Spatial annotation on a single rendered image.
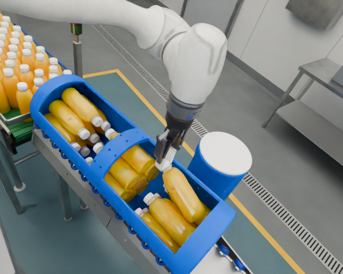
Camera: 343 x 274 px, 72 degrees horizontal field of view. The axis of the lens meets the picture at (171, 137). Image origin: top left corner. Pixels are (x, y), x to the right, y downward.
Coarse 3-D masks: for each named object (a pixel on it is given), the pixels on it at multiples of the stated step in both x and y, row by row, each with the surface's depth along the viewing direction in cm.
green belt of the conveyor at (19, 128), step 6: (12, 108) 124; (6, 114) 120; (12, 114) 121; (18, 114) 122; (6, 126) 116; (12, 126) 116; (18, 126) 117; (24, 126) 118; (30, 126) 119; (12, 132) 114; (18, 132) 115; (24, 132) 117; (30, 132) 119; (18, 138) 115; (24, 138) 118
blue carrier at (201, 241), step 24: (48, 96) 101; (96, 96) 112; (120, 120) 108; (120, 144) 82; (144, 144) 104; (96, 168) 82; (144, 192) 102; (216, 216) 71; (144, 240) 78; (192, 240) 68; (216, 240) 67; (168, 264) 73; (192, 264) 67
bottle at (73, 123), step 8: (56, 104) 98; (64, 104) 99; (56, 112) 97; (64, 112) 96; (72, 112) 97; (64, 120) 95; (72, 120) 94; (80, 120) 96; (72, 128) 94; (80, 128) 94
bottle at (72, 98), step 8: (72, 88) 101; (64, 96) 99; (72, 96) 98; (80, 96) 98; (72, 104) 97; (80, 104) 96; (88, 104) 96; (80, 112) 95; (88, 112) 94; (96, 112) 96; (88, 120) 95
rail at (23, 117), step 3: (24, 114) 113; (27, 114) 114; (15, 117) 110; (18, 117) 111; (21, 117) 112; (24, 117) 114; (27, 117) 115; (9, 120) 109; (12, 120) 110; (15, 120) 111; (18, 120) 112; (21, 120) 113; (9, 123) 110; (12, 123) 111
